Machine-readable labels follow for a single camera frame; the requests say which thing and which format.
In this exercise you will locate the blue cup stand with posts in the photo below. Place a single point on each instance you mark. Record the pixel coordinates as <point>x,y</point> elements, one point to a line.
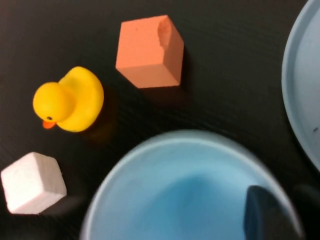
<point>305,87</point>

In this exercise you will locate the yellow rubber duck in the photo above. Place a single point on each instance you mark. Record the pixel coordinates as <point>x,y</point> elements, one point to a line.
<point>77,100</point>

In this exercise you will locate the white foam cube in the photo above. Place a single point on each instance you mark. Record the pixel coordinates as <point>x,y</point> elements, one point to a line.
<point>30,182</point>

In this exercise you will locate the orange foam cube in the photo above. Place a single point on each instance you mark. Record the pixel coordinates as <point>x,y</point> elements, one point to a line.
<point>145,47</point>

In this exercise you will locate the light blue plastic cup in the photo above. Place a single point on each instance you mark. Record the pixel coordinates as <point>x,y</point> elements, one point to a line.
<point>162,195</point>

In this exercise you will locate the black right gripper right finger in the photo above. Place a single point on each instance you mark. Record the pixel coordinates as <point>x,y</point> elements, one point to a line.
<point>312,215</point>

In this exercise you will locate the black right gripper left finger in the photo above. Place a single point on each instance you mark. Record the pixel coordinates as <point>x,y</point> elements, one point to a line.
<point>267,217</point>

